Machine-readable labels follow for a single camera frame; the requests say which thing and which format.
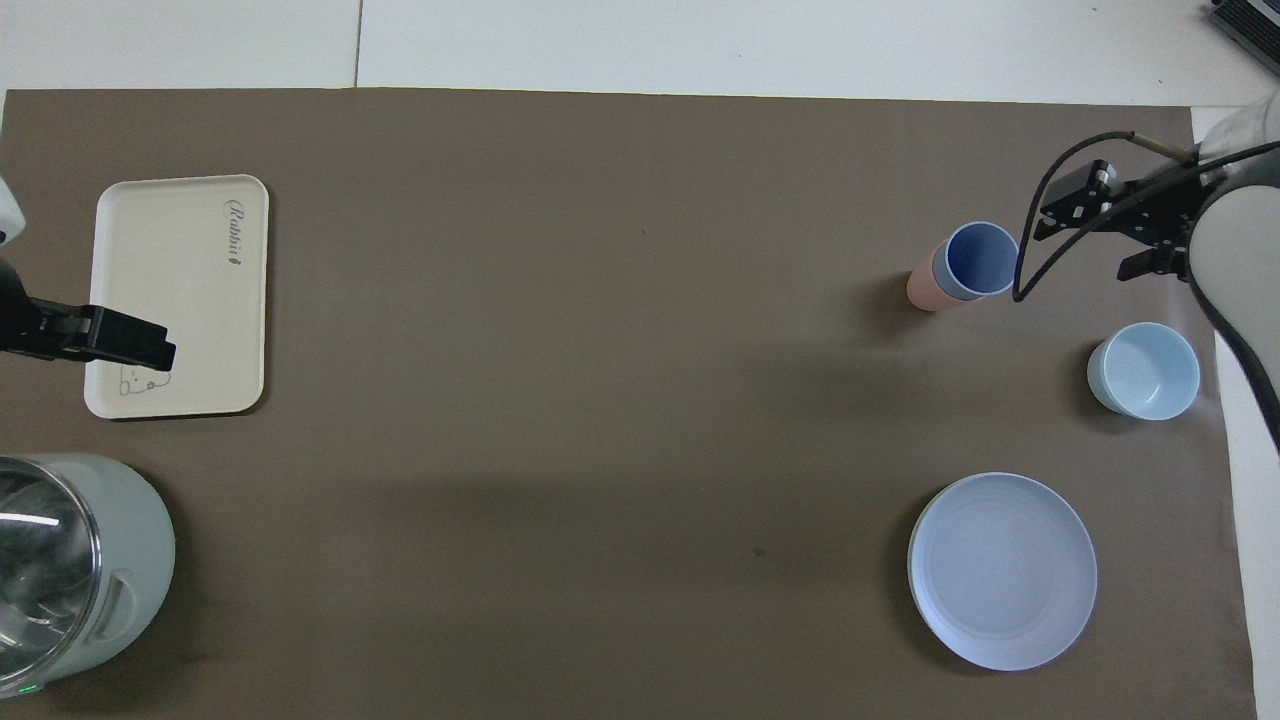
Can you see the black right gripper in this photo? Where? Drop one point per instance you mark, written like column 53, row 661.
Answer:
column 1165, row 205

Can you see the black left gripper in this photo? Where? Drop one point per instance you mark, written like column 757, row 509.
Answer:
column 15, row 315

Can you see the blue plastic cup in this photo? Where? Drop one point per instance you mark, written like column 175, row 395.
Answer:
column 982, row 256

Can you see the cream tray with rabbit print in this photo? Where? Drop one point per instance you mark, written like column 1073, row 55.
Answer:
column 180, row 290

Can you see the pink plastic cup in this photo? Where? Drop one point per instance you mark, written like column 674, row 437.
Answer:
column 922, row 288

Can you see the light blue bowl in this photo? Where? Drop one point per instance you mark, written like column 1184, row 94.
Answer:
column 1145, row 370

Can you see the pale green cooking pot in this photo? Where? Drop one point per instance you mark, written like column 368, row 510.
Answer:
column 135, row 560

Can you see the grey ribbed device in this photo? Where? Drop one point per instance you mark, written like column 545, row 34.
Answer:
column 1250, row 25

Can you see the glass pot lid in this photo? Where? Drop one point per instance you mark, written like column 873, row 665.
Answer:
column 40, row 570

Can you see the pale blue plate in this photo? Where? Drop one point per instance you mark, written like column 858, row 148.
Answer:
column 1000, row 570

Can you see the brown paper table mat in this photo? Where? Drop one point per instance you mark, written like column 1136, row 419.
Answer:
column 600, row 400

